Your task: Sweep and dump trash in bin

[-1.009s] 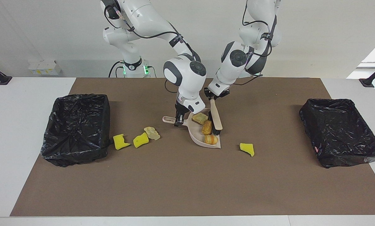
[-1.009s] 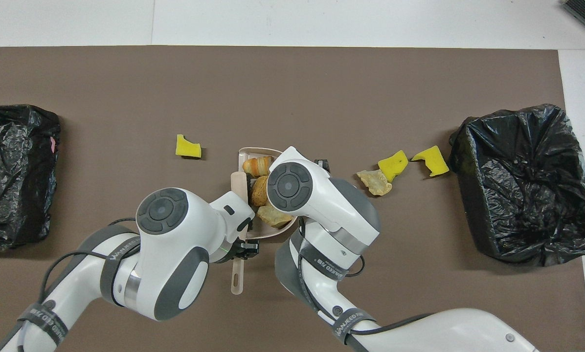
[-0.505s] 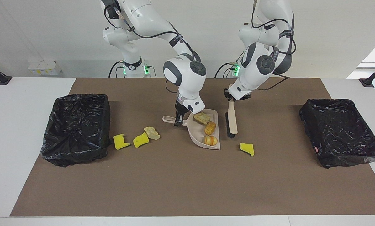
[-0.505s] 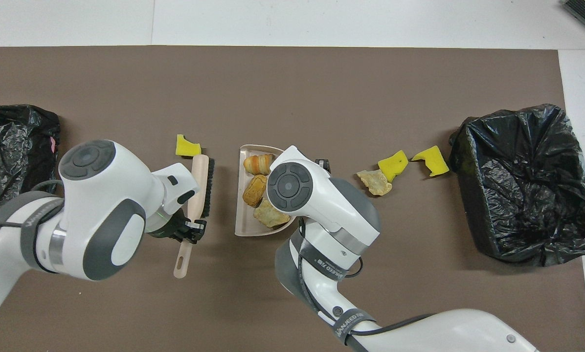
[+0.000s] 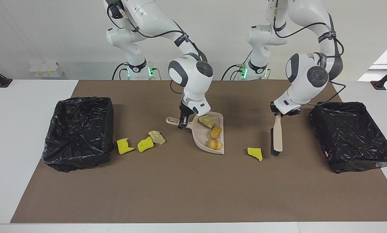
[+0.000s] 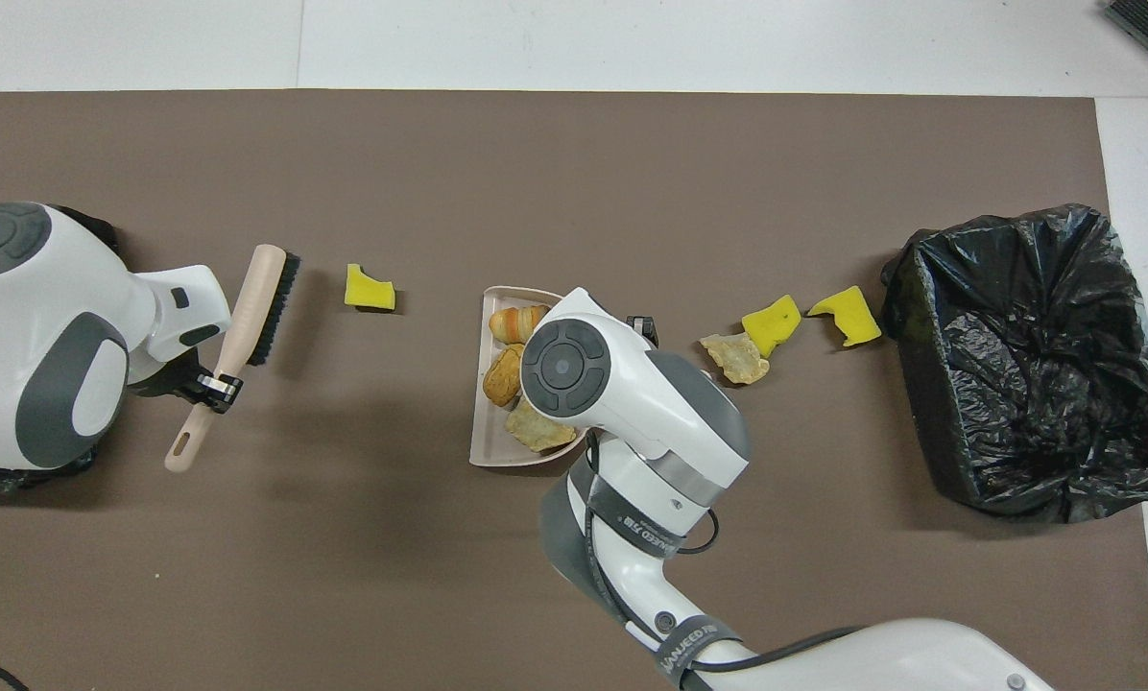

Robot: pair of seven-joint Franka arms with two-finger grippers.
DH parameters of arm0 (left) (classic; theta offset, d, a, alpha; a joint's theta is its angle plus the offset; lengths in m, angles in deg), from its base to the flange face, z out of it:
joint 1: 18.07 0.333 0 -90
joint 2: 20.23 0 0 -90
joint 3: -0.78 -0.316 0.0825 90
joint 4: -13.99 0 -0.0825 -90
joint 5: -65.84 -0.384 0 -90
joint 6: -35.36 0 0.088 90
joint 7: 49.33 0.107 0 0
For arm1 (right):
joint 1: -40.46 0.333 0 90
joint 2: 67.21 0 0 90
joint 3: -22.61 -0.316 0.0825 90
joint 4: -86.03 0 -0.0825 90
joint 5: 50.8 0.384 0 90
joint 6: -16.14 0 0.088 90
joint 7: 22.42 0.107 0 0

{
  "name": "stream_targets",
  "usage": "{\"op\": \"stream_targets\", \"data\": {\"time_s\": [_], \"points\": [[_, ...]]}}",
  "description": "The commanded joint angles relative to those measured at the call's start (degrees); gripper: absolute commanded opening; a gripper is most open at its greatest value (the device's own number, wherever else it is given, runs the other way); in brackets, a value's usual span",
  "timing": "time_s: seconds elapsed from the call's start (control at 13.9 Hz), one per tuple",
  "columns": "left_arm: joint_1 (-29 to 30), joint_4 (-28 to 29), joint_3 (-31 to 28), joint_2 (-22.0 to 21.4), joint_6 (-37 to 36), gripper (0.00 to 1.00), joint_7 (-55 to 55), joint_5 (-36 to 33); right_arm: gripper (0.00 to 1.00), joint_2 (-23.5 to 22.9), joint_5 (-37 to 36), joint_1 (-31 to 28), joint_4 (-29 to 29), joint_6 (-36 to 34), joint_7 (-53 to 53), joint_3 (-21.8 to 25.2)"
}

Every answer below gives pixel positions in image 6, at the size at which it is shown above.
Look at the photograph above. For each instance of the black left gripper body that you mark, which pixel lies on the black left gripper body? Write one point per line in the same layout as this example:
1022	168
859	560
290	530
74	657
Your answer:
166	376

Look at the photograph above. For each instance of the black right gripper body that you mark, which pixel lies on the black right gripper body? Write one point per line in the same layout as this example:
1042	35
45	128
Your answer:
643	330

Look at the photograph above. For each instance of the beige brush black bristles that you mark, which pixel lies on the beige brush black bristles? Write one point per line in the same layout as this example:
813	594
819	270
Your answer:
248	307

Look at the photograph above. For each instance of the orange striped croissant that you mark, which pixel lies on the orange striped croissant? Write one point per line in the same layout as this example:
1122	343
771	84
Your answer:
514	323

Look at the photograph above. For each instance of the pale tan bread chunk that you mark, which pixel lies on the pale tan bread chunk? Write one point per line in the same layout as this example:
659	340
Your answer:
536	429

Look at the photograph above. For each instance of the brown bread roll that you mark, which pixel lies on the brown bread roll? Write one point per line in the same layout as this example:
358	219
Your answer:
503	376

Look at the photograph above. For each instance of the small yellow sponge wedge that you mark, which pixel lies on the small yellow sponge wedge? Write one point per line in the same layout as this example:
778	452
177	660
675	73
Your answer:
368	288

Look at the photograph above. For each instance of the beige plastic dustpan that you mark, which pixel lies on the beige plastic dustpan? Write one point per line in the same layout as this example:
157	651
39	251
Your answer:
486	441

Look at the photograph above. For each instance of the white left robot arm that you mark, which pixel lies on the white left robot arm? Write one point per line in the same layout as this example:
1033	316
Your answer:
84	278

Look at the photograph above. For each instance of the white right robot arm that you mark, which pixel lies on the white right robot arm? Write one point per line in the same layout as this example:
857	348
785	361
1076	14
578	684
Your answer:
651	413

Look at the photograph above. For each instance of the pale crumpled trash piece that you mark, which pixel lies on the pale crumpled trash piece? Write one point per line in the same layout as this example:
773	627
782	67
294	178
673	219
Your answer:
735	359

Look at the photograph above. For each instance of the black bag bin pink mark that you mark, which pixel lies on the black bag bin pink mark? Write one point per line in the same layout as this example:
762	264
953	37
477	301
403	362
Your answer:
94	230

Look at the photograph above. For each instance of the black bag lined bin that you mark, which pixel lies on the black bag lined bin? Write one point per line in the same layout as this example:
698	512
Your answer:
1035	384

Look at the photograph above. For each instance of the yellow sponge piece dark speck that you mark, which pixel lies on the yellow sponge piece dark speck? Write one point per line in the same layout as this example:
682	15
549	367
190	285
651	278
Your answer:
774	324

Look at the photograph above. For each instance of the notched yellow sponge piece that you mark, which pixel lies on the notched yellow sponge piece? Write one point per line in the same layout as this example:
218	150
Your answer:
852	317

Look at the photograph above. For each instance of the brown table mat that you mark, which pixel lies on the brown table mat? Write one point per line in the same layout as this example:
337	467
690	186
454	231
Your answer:
536	144

